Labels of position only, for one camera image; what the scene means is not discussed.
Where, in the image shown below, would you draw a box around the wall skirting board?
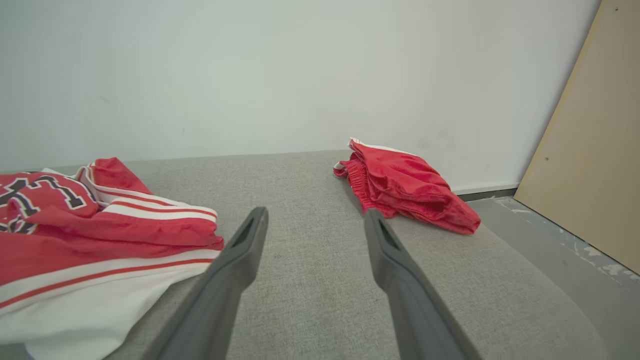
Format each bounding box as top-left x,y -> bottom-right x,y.
451,182 -> 522,203

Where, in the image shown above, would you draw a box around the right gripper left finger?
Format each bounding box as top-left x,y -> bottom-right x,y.
142,206 -> 270,360

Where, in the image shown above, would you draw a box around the red Bulls shorts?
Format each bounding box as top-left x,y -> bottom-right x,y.
333,137 -> 482,235

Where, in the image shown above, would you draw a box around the red white striped jersey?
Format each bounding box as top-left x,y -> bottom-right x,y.
0,157 -> 225,360

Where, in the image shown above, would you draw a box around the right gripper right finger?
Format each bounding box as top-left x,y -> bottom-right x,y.
363,208 -> 484,360

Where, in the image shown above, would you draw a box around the light wooden board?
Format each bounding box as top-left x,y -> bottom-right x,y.
513,0 -> 640,275

